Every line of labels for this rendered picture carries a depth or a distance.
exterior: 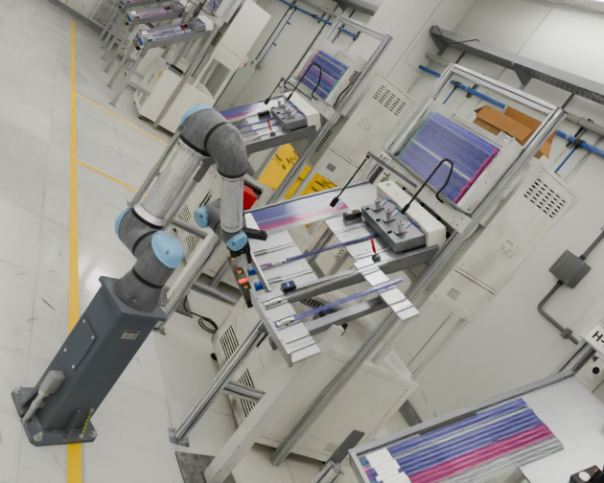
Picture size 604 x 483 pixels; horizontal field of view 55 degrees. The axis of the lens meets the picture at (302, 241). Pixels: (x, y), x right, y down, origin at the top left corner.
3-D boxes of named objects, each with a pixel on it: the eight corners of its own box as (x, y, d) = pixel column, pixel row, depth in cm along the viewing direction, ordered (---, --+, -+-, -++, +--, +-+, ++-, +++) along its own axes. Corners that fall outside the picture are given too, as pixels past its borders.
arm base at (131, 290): (125, 310, 181) (141, 285, 179) (105, 279, 190) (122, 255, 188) (162, 314, 193) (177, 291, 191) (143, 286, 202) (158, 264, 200)
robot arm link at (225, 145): (259, 137, 175) (253, 243, 211) (237, 118, 180) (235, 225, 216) (227, 151, 169) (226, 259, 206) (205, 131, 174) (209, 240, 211)
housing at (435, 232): (428, 261, 239) (428, 232, 232) (377, 209, 279) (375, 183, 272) (445, 256, 241) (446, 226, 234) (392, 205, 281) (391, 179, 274)
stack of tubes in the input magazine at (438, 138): (453, 202, 231) (499, 147, 225) (395, 156, 273) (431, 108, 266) (473, 216, 238) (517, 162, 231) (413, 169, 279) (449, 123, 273)
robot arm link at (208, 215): (209, 224, 205) (235, 212, 210) (191, 205, 210) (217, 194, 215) (209, 240, 210) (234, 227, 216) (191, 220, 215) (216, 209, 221)
